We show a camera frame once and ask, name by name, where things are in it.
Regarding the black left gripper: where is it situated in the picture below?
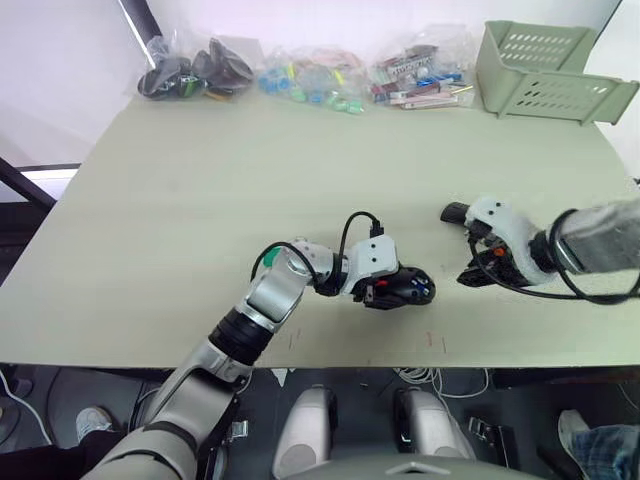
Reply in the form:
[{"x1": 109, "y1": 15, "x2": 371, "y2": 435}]
[{"x1": 352, "y1": 264, "x2": 427, "y2": 312}]

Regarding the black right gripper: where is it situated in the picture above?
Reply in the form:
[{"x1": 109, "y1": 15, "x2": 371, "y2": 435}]
[{"x1": 439, "y1": 201, "x2": 529, "y2": 290}]

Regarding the white rounded robot leg cover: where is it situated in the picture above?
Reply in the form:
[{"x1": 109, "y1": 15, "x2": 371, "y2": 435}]
[
  {"x1": 392, "y1": 387, "x2": 477, "y2": 462},
  {"x1": 272, "y1": 383, "x2": 340, "y2": 479}
]

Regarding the clear bag of black mouse parts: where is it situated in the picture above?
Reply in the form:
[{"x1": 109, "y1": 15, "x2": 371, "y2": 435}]
[{"x1": 135, "y1": 28, "x2": 265, "y2": 105}]

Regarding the black case with metal latch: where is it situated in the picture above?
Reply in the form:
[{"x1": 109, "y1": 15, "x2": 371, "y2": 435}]
[
  {"x1": 463, "y1": 411, "x2": 522, "y2": 470},
  {"x1": 199, "y1": 394, "x2": 252, "y2": 480}
]

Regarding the clear bag of red white parts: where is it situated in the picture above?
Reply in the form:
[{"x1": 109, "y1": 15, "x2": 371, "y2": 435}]
[{"x1": 368, "y1": 29, "x2": 477, "y2": 111}]

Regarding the grey robot torso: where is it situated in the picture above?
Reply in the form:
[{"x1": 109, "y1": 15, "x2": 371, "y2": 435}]
[{"x1": 277, "y1": 451, "x2": 544, "y2": 480}]

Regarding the pale green plastic basket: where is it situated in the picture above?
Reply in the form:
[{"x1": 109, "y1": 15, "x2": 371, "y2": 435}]
[{"x1": 473, "y1": 19, "x2": 640, "y2": 129}]

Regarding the white sneaker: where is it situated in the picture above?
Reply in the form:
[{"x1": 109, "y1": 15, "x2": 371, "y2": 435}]
[
  {"x1": 74, "y1": 406, "x2": 114, "y2": 444},
  {"x1": 557, "y1": 408, "x2": 595, "y2": 451}
]

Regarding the clear bag of blue green parts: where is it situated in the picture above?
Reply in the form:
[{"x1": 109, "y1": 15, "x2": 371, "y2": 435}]
[{"x1": 257, "y1": 43, "x2": 369, "y2": 116}]

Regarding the blue plaid trouser leg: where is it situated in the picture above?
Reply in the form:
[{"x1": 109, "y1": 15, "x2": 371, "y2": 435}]
[{"x1": 569, "y1": 424, "x2": 640, "y2": 480}]

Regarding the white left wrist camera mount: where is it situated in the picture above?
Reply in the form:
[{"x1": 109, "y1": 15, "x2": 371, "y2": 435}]
[{"x1": 344, "y1": 237, "x2": 401, "y2": 296}]

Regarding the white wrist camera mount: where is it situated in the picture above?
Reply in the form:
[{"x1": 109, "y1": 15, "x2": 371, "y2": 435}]
[
  {"x1": 344, "y1": 237, "x2": 401, "y2": 296},
  {"x1": 463, "y1": 196, "x2": 557, "y2": 290}
]

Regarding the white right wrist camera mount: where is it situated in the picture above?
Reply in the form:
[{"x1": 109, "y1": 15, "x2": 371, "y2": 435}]
[{"x1": 463, "y1": 196, "x2": 557, "y2": 290}]

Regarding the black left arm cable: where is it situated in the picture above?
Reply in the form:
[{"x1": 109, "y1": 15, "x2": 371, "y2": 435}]
[{"x1": 251, "y1": 212, "x2": 385, "y2": 289}]

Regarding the white cable bundle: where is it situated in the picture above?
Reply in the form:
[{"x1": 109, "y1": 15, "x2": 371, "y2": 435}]
[{"x1": 393, "y1": 367, "x2": 492, "y2": 401}]

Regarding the black metal frame bar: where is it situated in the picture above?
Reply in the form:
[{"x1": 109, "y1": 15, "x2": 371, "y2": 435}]
[
  {"x1": 117, "y1": 0, "x2": 165, "y2": 40},
  {"x1": 0, "y1": 156, "x2": 60, "y2": 205}
]

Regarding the thin white cable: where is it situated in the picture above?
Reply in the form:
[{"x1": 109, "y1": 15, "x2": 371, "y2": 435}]
[{"x1": 0, "y1": 369, "x2": 54, "y2": 447}]

